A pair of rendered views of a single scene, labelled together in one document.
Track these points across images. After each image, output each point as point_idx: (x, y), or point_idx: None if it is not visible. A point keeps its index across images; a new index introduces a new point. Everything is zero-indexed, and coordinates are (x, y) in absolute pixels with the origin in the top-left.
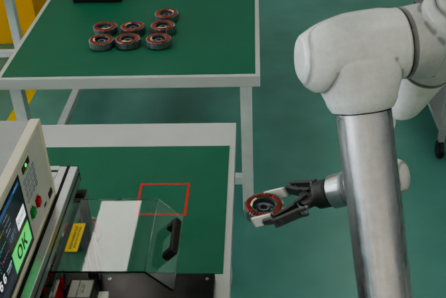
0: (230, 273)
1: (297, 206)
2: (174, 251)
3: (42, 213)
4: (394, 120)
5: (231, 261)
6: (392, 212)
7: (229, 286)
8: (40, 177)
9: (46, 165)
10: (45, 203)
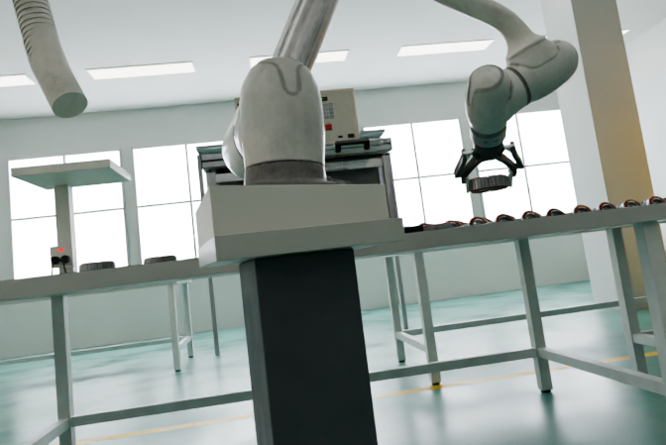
0: (438, 232)
1: (474, 158)
2: (335, 142)
3: (332, 138)
4: (533, 41)
5: (457, 234)
6: (289, 17)
7: (419, 232)
8: (340, 118)
9: (353, 118)
10: (340, 136)
